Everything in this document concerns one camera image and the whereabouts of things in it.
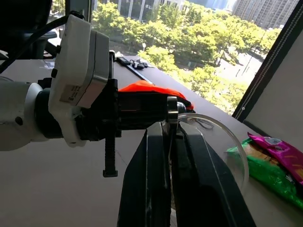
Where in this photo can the black window frame post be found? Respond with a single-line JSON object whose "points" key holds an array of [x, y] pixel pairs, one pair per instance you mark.
{"points": [[267, 71]]}

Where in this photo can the magenta snack packet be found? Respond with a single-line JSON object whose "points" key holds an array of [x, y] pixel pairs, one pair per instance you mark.
{"points": [[284, 153]]}

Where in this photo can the black office chair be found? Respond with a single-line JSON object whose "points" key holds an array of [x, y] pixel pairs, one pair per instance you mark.
{"points": [[21, 19]]}

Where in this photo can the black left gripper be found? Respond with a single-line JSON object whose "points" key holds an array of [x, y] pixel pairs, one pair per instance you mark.
{"points": [[104, 118]]}

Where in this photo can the black key bunch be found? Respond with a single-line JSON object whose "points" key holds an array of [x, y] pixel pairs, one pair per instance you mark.
{"points": [[138, 64]]}

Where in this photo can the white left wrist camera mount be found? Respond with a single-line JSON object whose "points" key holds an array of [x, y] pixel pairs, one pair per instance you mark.
{"points": [[73, 71]]}

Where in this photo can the green snack packet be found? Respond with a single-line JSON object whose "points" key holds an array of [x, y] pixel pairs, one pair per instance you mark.
{"points": [[267, 172]]}

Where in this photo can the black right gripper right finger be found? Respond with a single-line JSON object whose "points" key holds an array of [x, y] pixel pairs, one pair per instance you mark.
{"points": [[203, 189]]}

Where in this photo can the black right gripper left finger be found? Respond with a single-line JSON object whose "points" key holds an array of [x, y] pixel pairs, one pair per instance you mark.
{"points": [[144, 184]]}

